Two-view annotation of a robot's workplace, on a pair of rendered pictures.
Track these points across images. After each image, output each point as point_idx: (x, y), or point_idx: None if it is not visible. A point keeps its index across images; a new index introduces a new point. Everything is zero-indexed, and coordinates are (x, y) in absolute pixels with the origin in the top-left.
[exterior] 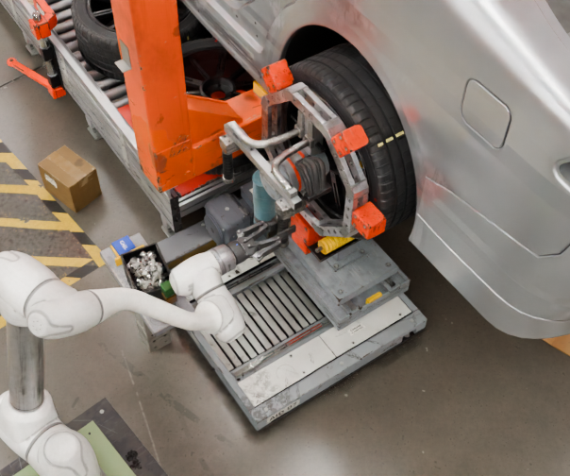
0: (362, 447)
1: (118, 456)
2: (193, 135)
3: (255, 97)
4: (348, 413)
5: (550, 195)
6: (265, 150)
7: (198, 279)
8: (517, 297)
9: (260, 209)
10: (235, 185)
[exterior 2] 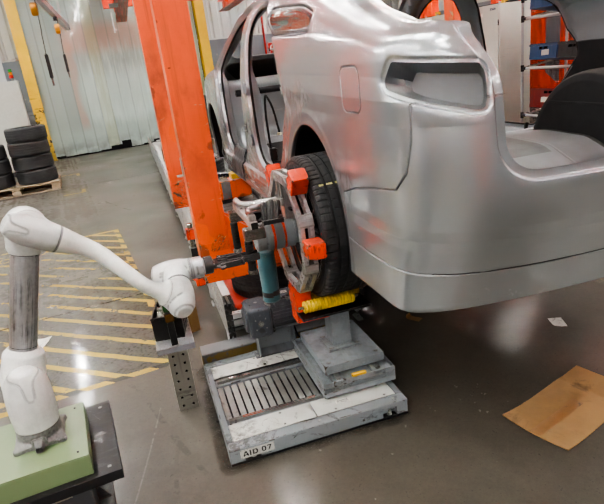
0: (319, 488)
1: (83, 422)
2: (232, 240)
3: None
4: (316, 462)
5: (385, 114)
6: None
7: (168, 268)
8: (399, 253)
9: (263, 280)
10: None
